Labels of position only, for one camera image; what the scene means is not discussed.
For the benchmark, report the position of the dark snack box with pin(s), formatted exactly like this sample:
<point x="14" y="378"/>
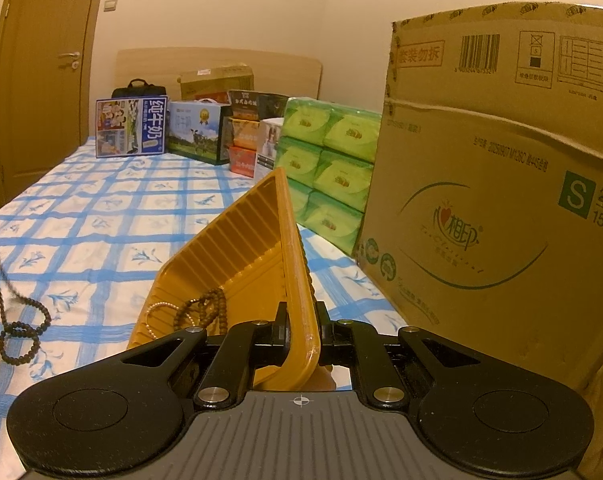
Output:
<point x="249" y="101"/>

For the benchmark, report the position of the red snack box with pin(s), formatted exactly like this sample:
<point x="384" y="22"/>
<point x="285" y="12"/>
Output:
<point x="244" y="162"/>

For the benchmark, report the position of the small brown cardboard box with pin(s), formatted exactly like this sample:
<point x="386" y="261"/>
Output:
<point x="216" y="80"/>

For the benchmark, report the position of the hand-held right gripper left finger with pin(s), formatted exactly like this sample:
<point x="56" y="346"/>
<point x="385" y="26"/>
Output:
<point x="283" y="332"/>

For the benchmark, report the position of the green white milk gift box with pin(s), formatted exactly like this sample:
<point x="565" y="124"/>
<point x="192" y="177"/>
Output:
<point x="196" y="132"/>

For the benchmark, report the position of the blue checked bed sheet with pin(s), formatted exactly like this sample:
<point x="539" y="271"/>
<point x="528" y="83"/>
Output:
<point x="106" y="230"/>

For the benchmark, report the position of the blue milk carton box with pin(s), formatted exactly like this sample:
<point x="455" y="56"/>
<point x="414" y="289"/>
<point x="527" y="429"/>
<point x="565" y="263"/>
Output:
<point x="131" y="127"/>

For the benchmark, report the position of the white product box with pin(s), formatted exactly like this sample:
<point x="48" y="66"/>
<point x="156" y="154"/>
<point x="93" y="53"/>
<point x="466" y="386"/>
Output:
<point x="269" y="145"/>

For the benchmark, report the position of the orange snack box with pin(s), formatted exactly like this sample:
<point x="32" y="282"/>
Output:
<point x="245" y="132"/>

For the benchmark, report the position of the stack of green tissue packs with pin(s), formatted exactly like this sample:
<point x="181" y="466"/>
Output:
<point x="331" y="165"/>

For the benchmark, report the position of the wall light switch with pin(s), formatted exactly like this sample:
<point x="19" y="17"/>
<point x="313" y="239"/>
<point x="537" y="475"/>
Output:
<point x="110" y="5"/>

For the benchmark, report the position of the wooden headboard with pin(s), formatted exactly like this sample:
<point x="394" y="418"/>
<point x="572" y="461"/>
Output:
<point x="151" y="65"/>

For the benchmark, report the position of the large printed cardboard box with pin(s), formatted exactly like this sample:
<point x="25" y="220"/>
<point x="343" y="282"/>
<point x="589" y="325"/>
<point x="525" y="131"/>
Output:
<point x="491" y="185"/>

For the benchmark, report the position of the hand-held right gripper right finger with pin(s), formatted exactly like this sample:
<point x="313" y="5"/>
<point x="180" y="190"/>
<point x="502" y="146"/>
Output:
<point x="326" y="332"/>

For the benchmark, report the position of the wooden door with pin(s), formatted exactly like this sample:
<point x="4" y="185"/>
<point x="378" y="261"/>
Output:
<point x="41" y="85"/>

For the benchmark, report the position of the black bag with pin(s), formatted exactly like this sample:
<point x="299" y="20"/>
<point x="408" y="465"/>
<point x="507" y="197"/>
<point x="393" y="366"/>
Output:
<point x="137" y="90"/>

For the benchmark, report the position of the yellow plastic tray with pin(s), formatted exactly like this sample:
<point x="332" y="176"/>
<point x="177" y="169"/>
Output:
<point x="251" y="245"/>

